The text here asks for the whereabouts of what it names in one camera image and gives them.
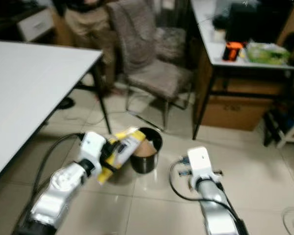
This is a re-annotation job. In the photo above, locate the yellow snack package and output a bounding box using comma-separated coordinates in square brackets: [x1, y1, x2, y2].
[97, 126, 147, 186]

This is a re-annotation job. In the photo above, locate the black round rubbish bin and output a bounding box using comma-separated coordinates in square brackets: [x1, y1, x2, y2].
[130, 127, 164, 175]

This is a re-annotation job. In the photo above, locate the brown cardboard box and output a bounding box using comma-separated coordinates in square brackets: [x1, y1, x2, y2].
[200, 92, 268, 131]

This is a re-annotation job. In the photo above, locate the brown checked fabric chair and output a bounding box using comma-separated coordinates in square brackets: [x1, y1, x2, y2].
[108, 0, 195, 131]

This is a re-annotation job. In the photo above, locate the white table with black legs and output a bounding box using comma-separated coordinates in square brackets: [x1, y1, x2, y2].
[0, 40, 113, 186]

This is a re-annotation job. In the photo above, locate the low white floor rack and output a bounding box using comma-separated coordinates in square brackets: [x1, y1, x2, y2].
[263, 104, 294, 148]

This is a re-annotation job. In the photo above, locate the brown patterned cushioned chair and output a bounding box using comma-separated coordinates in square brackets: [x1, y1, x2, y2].
[154, 26, 188, 63]

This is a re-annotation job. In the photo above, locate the orange and black tool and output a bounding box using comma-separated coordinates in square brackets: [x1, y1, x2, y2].
[222, 41, 245, 63]

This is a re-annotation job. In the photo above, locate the person in khaki trousers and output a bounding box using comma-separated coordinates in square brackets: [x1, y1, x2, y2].
[53, 0, 119, 94]

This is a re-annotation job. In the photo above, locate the green plastic package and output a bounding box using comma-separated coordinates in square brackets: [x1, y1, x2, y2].
[245, 42, 291, 66]

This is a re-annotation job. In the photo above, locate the white drawer front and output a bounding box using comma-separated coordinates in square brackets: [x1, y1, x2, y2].
[17, 8, 56, 43]

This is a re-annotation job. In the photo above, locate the black box device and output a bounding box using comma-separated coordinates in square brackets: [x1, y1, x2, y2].
[224, 2, 283, 44]

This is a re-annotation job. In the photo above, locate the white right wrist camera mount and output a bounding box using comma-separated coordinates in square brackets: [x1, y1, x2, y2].
[187, 146, 222, 181]

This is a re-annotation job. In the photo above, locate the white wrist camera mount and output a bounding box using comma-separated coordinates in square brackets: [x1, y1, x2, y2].
[187, 146, 222, 181]
[79, 131, 108, 165]

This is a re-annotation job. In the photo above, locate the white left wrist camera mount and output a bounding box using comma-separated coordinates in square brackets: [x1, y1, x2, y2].
[79, 131, 108, 165]

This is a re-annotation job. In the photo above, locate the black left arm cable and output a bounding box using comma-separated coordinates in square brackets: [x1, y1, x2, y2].
[27, 133, 86, 231]

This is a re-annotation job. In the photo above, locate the white desk with black frame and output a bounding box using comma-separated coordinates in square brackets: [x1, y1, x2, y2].
[189, 0, 294, 141]

